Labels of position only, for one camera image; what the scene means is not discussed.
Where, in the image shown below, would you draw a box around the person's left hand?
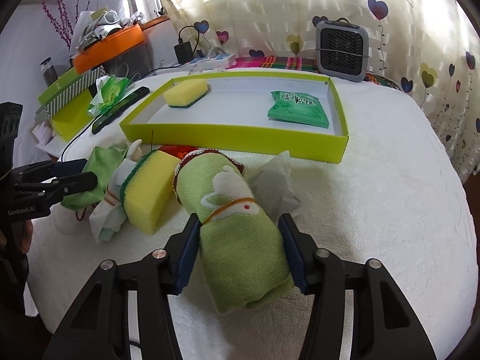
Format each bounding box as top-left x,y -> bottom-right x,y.
15,218 -> 34,255

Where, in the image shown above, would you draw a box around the yellow-green shallow box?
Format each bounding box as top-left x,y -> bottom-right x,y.
119,72 -> 350,164

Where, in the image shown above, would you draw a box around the black smartphone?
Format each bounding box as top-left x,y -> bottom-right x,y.
91,86 -> 151,135

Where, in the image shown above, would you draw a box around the dark glass jar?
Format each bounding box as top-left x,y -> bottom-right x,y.
40,57 -> 57,86

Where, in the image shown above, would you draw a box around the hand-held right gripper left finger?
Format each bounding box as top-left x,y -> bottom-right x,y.
42,213 -> 201,360

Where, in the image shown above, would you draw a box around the plain green cloth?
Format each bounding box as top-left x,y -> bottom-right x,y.
60,146 -> 130,211

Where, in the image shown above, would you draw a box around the green tissue packet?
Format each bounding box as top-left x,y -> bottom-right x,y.
87,76 -> 132,118

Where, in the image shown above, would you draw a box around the yellow-green box lid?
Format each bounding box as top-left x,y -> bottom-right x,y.
50,97 -> 98,142

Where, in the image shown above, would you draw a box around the green rabbit towel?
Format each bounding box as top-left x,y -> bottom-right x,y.
170,149 -> 295,314

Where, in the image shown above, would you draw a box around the white towel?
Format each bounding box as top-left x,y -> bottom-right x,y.
89,139 -> 145,244

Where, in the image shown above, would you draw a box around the yellow green sponge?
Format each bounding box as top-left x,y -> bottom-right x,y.
120,150 -> 182,235
163,79 -> 211,109

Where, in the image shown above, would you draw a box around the pink flower branches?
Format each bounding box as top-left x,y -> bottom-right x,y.
39,0 -> 98,49

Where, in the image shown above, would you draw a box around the green striped box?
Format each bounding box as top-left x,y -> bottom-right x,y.
37,65 -> 106,121

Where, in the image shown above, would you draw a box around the green tea packet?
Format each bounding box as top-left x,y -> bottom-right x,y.
267,91 -> 330,128

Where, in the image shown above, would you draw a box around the heart print curtain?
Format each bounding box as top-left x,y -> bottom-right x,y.
152,0 -> 480,181

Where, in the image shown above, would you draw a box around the pile of white packaging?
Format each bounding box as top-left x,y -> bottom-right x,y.
75,0 -> 143,47

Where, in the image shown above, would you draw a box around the plaid blanket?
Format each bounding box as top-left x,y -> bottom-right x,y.
227,55 -> 402,92

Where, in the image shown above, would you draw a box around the white power strip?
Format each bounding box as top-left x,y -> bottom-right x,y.
184,53 -> 237,74

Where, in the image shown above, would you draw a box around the orange box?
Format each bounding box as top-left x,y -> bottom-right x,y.
72,24 -> 146,75

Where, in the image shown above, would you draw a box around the black power adapter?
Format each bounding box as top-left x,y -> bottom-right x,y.
174,43 -> 193,63

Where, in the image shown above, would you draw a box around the dark doodled panel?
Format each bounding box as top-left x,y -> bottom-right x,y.
103,41 -> 154,77

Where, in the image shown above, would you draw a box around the red pouch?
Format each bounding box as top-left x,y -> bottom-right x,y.
159,144 -> 196,158

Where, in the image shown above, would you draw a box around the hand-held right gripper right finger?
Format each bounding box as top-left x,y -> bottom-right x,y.
277,213 -> 437,360

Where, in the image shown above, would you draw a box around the grey space heater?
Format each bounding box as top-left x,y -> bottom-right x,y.
315,18 -> 372,82

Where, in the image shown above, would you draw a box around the grey tea bag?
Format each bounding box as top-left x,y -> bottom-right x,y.
247,151 -> 302,220

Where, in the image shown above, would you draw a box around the white fluffy table cover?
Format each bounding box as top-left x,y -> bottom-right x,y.
28,69 -> 473,360

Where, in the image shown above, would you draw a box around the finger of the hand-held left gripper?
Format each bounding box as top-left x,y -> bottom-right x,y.
15,171 -> 99,205
10,159 -> 89,182

